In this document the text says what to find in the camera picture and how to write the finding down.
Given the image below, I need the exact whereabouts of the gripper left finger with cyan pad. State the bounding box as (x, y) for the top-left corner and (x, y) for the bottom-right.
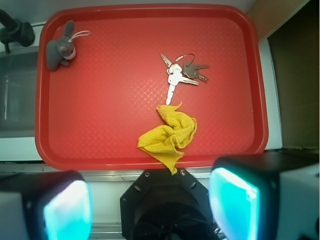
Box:
(0, 171), (93, 240)

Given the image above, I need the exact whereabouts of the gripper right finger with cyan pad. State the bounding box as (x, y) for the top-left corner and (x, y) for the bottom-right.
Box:
(208, 151), (320, 240)

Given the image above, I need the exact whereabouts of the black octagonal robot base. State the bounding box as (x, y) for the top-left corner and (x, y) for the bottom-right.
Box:
(119, 168), (219, 240)

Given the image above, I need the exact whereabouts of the yellow crumpled cloth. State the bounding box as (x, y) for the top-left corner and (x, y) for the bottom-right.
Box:
(137, 104), (198, 176)

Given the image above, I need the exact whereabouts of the red plastic tray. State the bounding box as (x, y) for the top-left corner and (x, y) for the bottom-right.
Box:
(35, 4), (268, 170)

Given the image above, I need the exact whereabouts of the silver key bunch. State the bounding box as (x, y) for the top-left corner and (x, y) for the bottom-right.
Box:
(160, 53), (210, 106)

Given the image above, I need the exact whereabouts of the grey plush bunny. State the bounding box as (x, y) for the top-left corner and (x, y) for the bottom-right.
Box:
(46, 20), (91, 72)

